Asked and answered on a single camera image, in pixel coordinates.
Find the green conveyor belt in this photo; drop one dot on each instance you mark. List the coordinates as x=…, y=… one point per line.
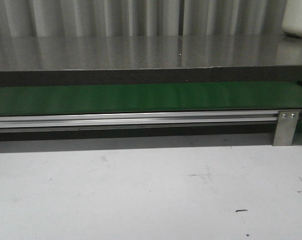
x=163, y=97

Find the grey curtain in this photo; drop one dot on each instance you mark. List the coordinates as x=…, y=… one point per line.
x=108, y=18

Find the white plastic container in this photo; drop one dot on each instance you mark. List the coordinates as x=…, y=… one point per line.
x=292, y=18

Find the aluminium conveyor side rail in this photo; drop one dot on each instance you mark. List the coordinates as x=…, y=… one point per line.
x=140, y=118

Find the steel conveyor support bracket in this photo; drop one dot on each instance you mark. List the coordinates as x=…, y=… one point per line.
x=285, y=128

